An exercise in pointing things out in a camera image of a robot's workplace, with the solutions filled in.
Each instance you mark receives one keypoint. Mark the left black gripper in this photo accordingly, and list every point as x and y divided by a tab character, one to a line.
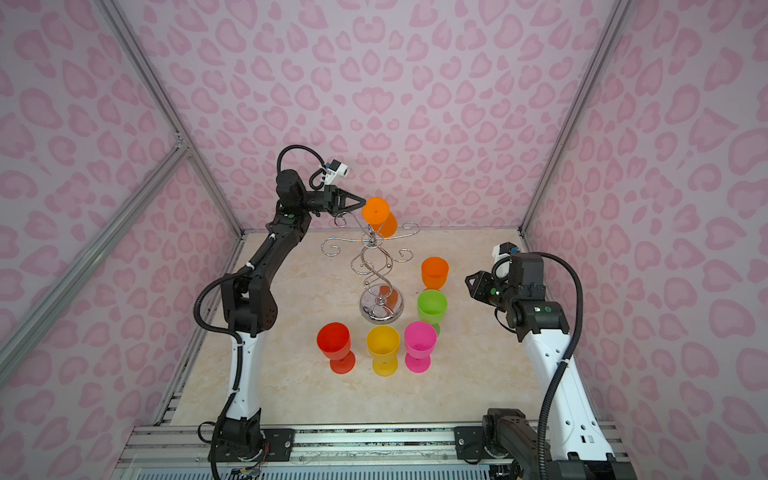
333	201

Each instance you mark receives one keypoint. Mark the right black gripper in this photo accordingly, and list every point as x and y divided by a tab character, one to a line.
481	283

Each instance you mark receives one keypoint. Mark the orange wine glass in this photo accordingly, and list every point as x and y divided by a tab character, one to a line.
377	213
434	272

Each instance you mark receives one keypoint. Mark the green plastic wine glass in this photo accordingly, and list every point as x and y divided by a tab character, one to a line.
432	306

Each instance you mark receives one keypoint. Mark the pink plastic wine glass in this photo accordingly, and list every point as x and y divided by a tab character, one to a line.
420	342

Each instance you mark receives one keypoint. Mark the yellow plastic wine glass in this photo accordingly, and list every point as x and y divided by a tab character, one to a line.
383	344

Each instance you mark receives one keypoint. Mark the red plastic wine glass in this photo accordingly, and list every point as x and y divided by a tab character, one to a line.
334	341

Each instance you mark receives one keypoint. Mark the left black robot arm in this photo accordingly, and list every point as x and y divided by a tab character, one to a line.
250	310

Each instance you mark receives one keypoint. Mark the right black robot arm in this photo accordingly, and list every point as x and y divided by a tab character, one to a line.
566	442

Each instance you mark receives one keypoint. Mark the chrome wine glass rack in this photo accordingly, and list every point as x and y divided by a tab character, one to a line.
380	303

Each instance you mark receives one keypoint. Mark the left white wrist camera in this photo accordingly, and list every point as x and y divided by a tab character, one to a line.
334	172

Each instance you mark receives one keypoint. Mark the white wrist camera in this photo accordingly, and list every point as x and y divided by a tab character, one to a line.
334	172
503	252

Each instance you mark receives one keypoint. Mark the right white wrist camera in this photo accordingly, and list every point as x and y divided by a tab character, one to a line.
503	252

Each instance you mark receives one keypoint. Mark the aluminium frame diagonal beam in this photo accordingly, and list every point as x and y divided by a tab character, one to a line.
39	319

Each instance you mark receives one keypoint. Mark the aluminium frame left post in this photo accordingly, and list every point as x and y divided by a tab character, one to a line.
128	40

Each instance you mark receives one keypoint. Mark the aluminium frame post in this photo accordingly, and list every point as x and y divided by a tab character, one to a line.
128	40
620	14

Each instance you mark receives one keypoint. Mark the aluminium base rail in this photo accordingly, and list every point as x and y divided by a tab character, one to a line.
458	450

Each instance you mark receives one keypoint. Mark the aluminium frame right post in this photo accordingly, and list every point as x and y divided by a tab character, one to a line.
620	14

